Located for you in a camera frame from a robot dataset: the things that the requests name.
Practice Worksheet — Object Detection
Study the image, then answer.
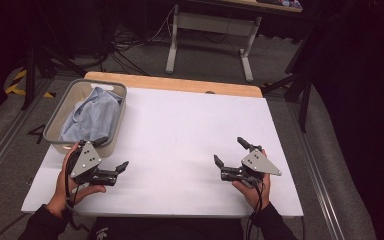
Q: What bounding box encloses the person's right hand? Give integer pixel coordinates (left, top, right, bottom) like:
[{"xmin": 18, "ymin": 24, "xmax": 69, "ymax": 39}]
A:
[{"xmin": 232, "ymin": 173, "xmax": 272, "ymax": 211}]

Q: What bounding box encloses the grey metal frame desk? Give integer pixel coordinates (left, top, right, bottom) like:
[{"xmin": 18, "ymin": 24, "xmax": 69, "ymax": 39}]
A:
[{"xmin": 164, "ymin": 0, "xmax": 304, "ymax": 83}]

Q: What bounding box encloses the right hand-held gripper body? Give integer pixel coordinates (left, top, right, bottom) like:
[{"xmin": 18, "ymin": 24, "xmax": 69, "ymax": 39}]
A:
[{"xmin": 220, "ymin": 144, "xmax": 283, "ymax": 189}]

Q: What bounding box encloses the person's left hand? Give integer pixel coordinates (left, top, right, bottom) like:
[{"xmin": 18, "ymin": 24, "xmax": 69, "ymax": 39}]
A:
[{"xmin": 46, "ymin": 143, "xmax": 107, "ymax": 219}]

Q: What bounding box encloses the beige basket with grey rim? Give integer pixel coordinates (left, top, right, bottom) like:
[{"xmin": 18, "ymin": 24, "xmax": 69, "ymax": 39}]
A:
[{"xmin": 43, "ymin": 78, "xmax": 128, "ymax": 158}]

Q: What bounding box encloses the white cable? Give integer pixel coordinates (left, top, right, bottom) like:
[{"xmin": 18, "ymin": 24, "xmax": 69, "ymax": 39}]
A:
[{"xmin": 151, "ymin": 6, "xmax": 177, "ymax": 43}]

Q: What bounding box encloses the black metal stand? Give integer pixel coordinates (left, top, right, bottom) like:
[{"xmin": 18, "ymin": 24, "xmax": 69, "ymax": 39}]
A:
[{"xmin": 261, "ymin": 33, "xmax": 314, "ymax": 133}]

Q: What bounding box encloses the yellow black floor tape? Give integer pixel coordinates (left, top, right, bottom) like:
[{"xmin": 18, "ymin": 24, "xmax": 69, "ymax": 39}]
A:
[{"xmin": 4, "ymin": 68, "xmax": 56, "ymax": 99}]

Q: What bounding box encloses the black tripod stand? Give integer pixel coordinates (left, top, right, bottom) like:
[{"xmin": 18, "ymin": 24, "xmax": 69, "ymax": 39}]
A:
[{"xmin": 21, "ymin": 0, "xmax": 88, "ymax": 111}]

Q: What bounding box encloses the left hand-held gripper cable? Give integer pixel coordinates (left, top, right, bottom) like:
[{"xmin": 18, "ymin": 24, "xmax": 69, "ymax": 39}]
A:
[{"xmin": 64, "ymin": 151, "xmax": 91, "ymax": 233}]

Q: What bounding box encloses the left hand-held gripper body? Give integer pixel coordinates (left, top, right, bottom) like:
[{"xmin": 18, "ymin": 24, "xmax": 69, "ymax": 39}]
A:
[{"xmin": 66, "ymin": 139, "xmax": 119, "ymax": 187}]

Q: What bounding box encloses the bundle of black floor cables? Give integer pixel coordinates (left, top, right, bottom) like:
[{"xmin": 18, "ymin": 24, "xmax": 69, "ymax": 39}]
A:
[{"xmin": 79, "ymin": 29, "xmax": 154, "ymax": 76}]

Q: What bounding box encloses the white table mat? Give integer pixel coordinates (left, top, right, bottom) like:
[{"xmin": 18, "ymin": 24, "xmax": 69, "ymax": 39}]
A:
[{"xmin": 20, "ymin": 87, "xmax": 304, "ymax": 218}]

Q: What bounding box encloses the person's lap in black clothing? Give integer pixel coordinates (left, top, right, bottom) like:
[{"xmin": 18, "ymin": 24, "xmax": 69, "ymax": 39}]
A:
[{"xmin": 88, "ymin": 216, "xmax": 248, "ymax": 240}]

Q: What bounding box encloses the light blue tank top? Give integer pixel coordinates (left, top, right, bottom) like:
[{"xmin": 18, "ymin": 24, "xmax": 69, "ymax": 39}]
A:
[{"xmin": 59, "ymin": 87, "xmax": 124, "ymax": 143}]

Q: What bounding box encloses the hand-held gripper cable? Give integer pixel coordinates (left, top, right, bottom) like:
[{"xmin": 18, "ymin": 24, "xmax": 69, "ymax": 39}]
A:
[
  {"xmin": 244, "ymin": 179, "xmax": 264, "ymax": 240},
  {"xmin": 64, "ymin": 151, "xmax": 91, "ymax": 233}
]

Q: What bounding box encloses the aluminium floor rail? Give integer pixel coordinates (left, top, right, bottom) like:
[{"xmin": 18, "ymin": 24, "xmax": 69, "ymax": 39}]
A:
[
  {"xmin": 286, "ymin": 99, "xmax": 346, "ymax": 240},
  {"xmin": 0, "ymin": 79, "xmax": 53, "ymax": 194}
]

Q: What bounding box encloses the right hand-held gripper cable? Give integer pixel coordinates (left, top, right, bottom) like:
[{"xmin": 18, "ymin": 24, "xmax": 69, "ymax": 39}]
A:
[{"xmin": 244, "ymin": 179, "xmax": 264, "ymax": 240}]

